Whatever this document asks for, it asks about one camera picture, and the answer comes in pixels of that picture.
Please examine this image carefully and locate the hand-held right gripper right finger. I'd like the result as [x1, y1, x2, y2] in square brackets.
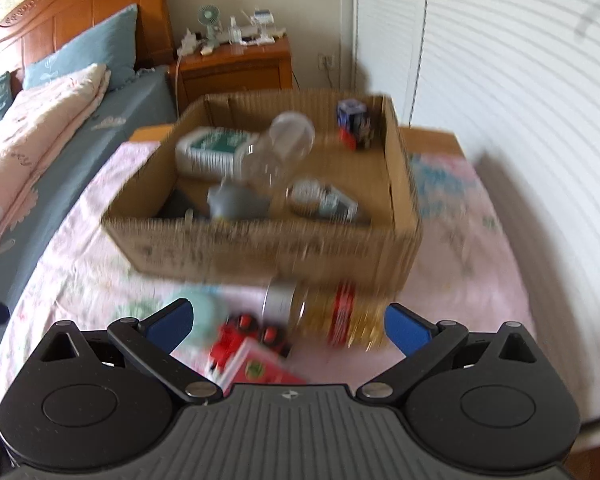
[356, 303, 551, 404]

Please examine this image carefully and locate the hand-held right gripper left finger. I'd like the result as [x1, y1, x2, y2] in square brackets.
[30, 298, 221, 404]

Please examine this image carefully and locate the amber capsule bottle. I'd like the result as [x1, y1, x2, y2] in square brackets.
[262, 280, 388, 352]

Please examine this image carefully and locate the cardboard box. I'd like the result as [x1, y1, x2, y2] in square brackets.
[101, 89, 424, 294]

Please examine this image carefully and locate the black digital timer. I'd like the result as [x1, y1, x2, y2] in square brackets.
[160, 187, 196, 220]

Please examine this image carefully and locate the grey elephant toy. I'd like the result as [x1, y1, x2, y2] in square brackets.
[207, 182, 274, 221]

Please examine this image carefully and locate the clear correction tape dispenser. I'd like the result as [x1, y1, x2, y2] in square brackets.
[286, 178, 372, 226]

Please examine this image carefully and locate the white green-label swab container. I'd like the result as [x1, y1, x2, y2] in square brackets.
[174, 127, 261, 179]

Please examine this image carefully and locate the clear plastic jar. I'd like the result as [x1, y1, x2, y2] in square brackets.
[230, 112, 316, 204]

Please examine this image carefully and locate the black cube with red buttons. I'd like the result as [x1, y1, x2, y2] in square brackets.
[336, 99, 379, 150]

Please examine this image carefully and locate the mint green egg-shaped toy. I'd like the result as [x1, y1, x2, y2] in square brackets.
[166, 290, 227, 358]

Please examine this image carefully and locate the small red toy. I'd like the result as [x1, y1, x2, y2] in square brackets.
[207, 314, 293, 378]

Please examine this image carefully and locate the pink floral tablecloth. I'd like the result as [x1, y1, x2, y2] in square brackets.
[0, 137, 539, 427]

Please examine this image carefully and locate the pink flat plastic case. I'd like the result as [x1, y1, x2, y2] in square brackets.
[220, 338, 308, 396]

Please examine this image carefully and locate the pink floral quilt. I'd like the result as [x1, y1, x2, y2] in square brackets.
[0, 63, 112, 272]

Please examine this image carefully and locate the blue bed sheet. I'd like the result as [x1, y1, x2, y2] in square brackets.
[0, 66, 179, 311]

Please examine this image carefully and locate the wide white louvred door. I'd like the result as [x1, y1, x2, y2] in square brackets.
[410, 0, 600, 427]

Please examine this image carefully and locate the wooden nightstand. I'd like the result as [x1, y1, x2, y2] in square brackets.
[167, 35, 295, 116]

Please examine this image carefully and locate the white power strip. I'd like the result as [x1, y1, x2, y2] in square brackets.
[177, 32, 201, 56]

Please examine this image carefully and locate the large blue pillow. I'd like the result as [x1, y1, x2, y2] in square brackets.
[22, 4, 140, 92]

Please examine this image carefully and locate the narrow white louvred door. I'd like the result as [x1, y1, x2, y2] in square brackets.
[352, 0, 431, 126]

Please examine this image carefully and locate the small green desk fan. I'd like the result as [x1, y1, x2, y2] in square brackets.
[197, 5, 221, 41]

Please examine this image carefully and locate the white phone stand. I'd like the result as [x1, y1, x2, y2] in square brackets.
[242, 7, 276, 44]

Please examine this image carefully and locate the wooden bed headboard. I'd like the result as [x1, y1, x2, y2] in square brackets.
[0, 0, 174, 92]

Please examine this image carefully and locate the white power cable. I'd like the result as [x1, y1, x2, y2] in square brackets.
[174, 52, 184, 116]

